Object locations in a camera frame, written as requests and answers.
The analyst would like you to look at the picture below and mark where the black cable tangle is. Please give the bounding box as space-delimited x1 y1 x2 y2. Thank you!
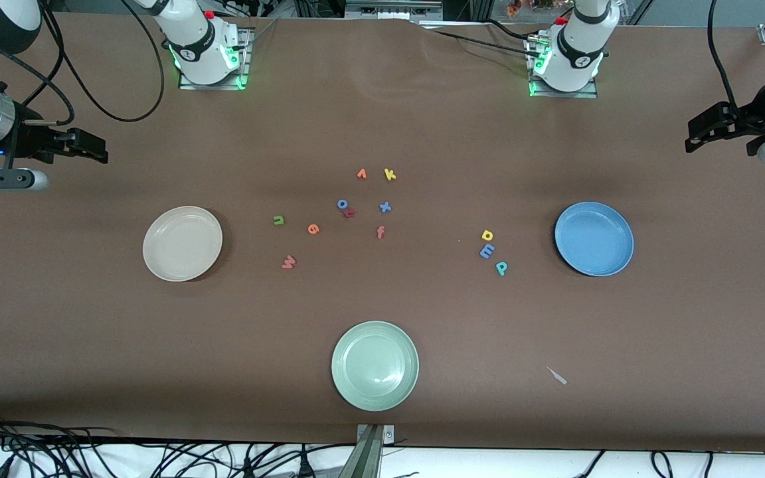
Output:
0 408 357 478

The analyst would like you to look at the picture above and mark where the black cable on table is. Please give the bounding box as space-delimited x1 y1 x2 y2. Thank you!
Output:
422 20 549 60

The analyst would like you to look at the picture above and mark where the pale green round plate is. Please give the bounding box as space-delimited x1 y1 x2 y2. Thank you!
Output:
331 321 420 412

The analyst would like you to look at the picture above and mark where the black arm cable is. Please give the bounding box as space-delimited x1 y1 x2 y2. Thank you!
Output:
0 0 165 127
707 0 742 117

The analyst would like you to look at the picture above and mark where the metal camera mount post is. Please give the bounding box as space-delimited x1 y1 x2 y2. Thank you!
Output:
355 424 395 478

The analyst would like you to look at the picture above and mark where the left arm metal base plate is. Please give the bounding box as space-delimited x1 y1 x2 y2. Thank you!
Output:
527 37 599 99

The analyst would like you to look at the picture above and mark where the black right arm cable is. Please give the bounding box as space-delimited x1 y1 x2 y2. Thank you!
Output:
0 0 165 127

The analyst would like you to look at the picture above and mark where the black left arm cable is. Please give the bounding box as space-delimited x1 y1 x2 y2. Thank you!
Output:
707 0 742 117

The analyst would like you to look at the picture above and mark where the aluminium frame bar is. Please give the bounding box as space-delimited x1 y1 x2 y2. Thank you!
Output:
346 0 443 21

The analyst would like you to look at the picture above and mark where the blue round plate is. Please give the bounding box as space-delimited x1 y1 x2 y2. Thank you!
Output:
554 202 635 277

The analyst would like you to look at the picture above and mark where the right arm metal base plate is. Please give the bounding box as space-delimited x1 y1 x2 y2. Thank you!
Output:
179 28 254 90

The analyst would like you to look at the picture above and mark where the beige round plate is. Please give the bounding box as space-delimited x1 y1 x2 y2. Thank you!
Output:
143 206 224 282

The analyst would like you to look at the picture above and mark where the brown paper table cover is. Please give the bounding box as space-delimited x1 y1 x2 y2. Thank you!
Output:
0 12 765 453

